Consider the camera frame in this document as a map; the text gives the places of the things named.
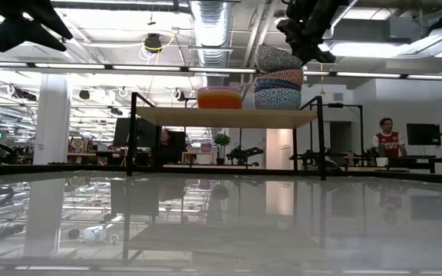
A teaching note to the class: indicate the person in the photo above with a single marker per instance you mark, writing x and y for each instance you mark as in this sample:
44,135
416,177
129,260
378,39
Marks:
388,142
165,138

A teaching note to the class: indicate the small potted plant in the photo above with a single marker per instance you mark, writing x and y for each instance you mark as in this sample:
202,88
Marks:
222,141

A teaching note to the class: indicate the wooden shelf black metal frame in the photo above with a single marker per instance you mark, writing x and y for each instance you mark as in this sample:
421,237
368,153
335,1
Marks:
225,118

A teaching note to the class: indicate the black metal table frame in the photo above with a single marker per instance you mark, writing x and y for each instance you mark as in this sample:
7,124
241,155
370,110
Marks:
71,169

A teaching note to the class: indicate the white cup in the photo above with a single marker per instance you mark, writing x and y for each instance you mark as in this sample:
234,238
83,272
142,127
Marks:
381,161

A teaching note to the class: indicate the black metal stand frame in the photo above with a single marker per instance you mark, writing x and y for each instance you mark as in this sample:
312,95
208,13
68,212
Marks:
335,105

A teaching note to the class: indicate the small pink bowl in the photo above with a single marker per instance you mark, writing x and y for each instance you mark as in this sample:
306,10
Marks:
205,147

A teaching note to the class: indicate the silver ribbed ventilation duct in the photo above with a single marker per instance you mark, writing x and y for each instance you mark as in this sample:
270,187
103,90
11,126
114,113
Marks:
209,38

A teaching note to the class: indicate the black upright panel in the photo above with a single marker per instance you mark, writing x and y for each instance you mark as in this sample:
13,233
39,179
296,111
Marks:
179,145

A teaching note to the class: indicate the black ceiling device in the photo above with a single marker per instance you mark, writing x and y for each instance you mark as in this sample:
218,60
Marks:
153,42

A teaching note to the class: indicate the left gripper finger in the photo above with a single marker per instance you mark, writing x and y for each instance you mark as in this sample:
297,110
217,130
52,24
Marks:
33,11
17,34

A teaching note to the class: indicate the white square column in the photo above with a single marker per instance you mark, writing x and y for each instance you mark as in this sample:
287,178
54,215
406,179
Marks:
52,115

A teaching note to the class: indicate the orange and teal patterned bowl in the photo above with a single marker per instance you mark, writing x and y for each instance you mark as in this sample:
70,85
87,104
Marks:
278,100

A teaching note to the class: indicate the orange pink plastic bowl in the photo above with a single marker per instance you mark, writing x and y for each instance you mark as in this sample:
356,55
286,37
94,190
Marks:
219,100

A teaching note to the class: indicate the black rail with light strips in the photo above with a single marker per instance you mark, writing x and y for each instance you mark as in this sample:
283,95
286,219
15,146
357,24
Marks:
184,69

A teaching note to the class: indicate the green and red patterned bowl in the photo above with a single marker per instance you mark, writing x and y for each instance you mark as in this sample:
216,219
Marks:
286,75

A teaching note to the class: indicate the black office monitor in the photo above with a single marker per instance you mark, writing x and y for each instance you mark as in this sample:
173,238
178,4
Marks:
144,132

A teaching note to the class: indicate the black desktop robot arm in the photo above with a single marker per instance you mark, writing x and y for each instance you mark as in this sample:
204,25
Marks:
310,158
244,153

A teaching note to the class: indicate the blue white swirl patterned bowl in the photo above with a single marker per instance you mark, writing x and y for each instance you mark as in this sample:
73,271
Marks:
274,59

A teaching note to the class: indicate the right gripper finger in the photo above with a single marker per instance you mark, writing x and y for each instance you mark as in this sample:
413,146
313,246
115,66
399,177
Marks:
291,33
318,53

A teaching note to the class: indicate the black wall monitor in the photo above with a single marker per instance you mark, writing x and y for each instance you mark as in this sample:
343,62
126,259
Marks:
423,134

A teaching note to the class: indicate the round target poster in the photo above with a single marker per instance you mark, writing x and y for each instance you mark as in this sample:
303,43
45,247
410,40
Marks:
78,145

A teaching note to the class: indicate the light wooden side table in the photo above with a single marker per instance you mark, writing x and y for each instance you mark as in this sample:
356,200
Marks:
198,153

